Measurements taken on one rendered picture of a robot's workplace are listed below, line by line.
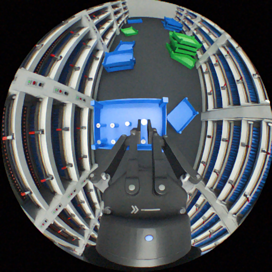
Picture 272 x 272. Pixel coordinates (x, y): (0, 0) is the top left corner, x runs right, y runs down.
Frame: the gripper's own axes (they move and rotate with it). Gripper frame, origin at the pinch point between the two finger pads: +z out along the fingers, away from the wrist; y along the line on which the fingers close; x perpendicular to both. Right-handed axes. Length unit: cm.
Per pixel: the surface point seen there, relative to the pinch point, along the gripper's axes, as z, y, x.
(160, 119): 16.4, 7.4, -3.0
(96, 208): -13, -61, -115
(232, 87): 28, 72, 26
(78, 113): 38, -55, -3
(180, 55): 90, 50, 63
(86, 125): 37, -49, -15
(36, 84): 2, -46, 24
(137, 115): 17.0, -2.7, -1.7
